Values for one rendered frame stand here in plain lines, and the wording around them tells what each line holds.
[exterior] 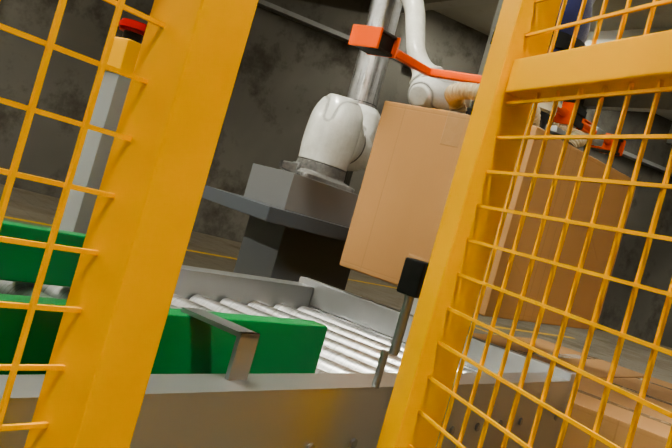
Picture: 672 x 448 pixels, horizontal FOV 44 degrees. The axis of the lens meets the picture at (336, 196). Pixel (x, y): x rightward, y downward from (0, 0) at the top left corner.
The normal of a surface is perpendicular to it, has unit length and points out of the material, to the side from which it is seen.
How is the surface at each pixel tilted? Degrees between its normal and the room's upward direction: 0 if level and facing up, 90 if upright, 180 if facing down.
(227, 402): 90
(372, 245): 91
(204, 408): 90
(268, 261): 90
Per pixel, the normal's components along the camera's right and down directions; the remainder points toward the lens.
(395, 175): -0.62, -0.18
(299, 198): 0.49, 0.13
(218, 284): 0.78, 0.22
